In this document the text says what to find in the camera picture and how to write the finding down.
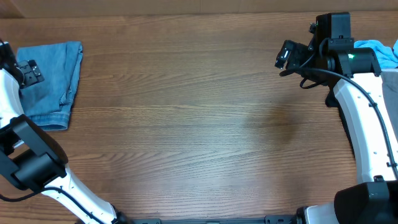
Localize light blue denim jeans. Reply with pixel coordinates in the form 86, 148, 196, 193
17, 41, 83, 131

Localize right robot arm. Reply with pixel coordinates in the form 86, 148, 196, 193
265, 12, 397, 223

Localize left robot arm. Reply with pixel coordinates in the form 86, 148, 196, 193
1, 42, 131, 223

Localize black garment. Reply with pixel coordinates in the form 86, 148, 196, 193
325, 90, 354, 154

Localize light blue cloth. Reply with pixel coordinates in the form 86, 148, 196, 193
354, 40, 397, 69

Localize grey trousers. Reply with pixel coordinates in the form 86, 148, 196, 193
381, 68, 398, 139

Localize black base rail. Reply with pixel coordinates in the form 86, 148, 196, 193
131, 215, 303, 224

